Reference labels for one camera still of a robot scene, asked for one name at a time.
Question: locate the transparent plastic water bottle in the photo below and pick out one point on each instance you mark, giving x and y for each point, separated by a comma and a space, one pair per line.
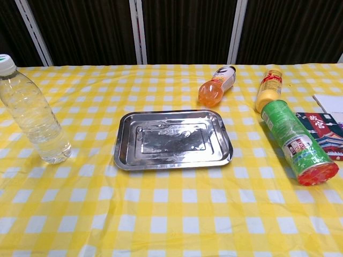
34, 125

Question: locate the rectangular metal tray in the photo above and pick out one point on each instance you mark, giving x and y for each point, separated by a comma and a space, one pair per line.
174, 139

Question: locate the orange drink bottle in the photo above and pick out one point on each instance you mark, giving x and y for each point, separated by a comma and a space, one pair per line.
211, 92

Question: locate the yellow plastic bottle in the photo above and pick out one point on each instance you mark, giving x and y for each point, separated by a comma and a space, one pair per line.
269, 89

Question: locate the yellow white checkered tablecloth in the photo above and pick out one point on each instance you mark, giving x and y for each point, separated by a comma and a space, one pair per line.
160, 208

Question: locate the green chips can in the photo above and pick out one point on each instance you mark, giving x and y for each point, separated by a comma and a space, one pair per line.
292, 139

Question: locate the dark illustrated booklet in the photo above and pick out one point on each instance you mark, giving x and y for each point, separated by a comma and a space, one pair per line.
328, 134

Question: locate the white paper sheet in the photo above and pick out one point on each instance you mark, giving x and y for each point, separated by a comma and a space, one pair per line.
331, 103

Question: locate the white partition frame post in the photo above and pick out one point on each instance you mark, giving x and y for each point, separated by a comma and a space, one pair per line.
237, 32
34, 32
138, 32

